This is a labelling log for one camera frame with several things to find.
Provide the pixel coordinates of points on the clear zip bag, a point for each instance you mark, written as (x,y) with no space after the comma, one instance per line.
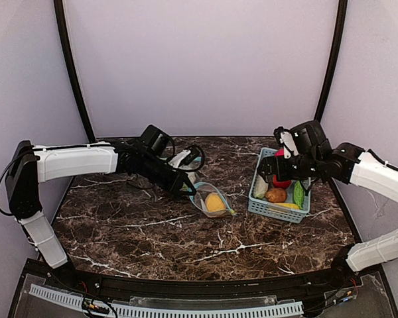
(164,168)
(198,200)

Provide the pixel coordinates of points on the red round fruit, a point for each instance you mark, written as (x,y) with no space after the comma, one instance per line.
(281,184)

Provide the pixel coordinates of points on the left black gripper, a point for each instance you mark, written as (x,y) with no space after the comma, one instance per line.
(180,183)

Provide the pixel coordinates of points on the green bumpy cucumber toy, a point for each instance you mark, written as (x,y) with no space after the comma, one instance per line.
(298,194)

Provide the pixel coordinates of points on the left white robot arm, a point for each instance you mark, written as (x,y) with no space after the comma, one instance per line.
(34,165)

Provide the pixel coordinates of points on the left black frame post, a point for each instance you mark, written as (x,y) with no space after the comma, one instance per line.
(71,69)

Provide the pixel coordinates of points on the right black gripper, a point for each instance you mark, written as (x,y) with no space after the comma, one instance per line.
(270,169)

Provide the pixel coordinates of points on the yellow lemon toy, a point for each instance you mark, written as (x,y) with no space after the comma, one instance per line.
(289,205)

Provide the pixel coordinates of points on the pink red apple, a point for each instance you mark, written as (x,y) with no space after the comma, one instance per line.
(280,153)

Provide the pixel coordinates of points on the orange fruit toy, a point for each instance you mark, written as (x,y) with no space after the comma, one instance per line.
(214,203)

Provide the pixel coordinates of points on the orange brown potato toy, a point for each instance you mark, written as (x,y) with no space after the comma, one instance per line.
(276,195)

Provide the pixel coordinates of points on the black frame post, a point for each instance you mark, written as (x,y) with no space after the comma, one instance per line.
(71,69)
(332,59)

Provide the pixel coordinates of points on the right black frame post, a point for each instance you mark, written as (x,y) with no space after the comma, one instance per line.
(332,59)

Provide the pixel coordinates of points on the white slotted cable duct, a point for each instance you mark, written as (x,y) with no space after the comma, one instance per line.
(154,307)

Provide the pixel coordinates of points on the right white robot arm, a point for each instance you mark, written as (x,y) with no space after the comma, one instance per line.
(308,154)

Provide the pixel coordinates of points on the light blue plastic basket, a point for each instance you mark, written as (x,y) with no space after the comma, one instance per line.
(286,201)

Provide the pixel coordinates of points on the white green cabbage toy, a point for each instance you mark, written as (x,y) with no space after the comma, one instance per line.
(260,188)

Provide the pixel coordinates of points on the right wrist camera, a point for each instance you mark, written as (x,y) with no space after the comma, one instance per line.
(285,140)

